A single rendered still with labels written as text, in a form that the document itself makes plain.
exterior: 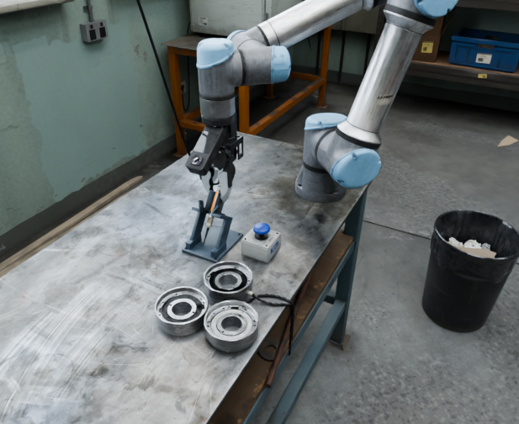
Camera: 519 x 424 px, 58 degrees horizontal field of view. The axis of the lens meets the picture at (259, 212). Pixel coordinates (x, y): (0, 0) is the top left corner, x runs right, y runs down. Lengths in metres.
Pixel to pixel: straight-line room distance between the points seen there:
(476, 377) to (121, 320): 1.46
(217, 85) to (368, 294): 1.50
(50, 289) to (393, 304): 1.55
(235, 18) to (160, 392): 2.57
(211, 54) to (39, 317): 0.63
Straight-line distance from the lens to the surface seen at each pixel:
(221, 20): 3.18
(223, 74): 0.98
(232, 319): 0.94
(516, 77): 4.13
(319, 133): 1.26
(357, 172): 1.16
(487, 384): 2.06
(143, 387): 0.89
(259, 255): 1.10
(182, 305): 0.98
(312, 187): 1.32
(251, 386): 1.18
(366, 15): 4.59
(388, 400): 1.89
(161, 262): 1.12
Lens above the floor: 1.50
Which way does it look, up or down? 33 degrees down
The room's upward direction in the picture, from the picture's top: 1 degrees clockwise
